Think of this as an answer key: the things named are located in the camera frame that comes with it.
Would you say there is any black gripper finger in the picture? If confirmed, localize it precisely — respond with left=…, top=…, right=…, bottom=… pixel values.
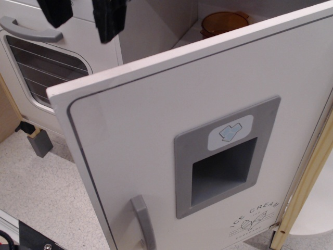
left=92, top=0, right=128, bottom=43
left=37, top=0, right=73, bottom=27

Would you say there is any white toy fridge door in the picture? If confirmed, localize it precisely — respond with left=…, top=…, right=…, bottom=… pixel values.
left=47, top=1, right=332, bottom=249

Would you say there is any white toy fridge cabinet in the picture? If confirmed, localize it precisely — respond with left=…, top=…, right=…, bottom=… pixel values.
left=119, top=1, right=320, bottom=64

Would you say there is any white toy oven door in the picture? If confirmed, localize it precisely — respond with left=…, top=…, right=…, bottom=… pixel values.
left=1, top=1, right=121, bottom=133

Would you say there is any amber plastic pot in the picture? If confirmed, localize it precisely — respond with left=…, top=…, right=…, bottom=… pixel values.
left=200, top=11, right=249, bottom=39

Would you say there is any wooden side panel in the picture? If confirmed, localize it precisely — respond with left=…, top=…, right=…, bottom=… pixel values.
left=1, top=76, right=22, bottom=142

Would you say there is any grey kitchen leg foot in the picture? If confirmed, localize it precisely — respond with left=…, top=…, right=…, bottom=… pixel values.
left=27, top=130, right=54, bottom=158

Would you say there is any grey ice dispenser panel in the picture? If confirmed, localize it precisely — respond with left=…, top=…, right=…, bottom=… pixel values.
left=174, top=96, right=281, bottom=219

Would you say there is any grey oven door handle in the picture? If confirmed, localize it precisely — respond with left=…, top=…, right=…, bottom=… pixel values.
left=1, top=16, right=63, bottom=43

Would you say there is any grey fridge door handle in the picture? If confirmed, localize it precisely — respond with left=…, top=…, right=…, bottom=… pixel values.
left=131, top=195, right=157, bottom=250

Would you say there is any black red cable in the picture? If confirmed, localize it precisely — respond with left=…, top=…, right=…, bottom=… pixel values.
left=0, top=227, right=20, bottom=250

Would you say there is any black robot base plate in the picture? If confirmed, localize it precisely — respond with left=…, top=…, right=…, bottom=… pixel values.
left=19, top=220, right=64, bottom=250

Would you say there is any light wood side post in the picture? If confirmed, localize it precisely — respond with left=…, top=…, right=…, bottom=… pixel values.
left=270, top=110, right=332, bottom=249

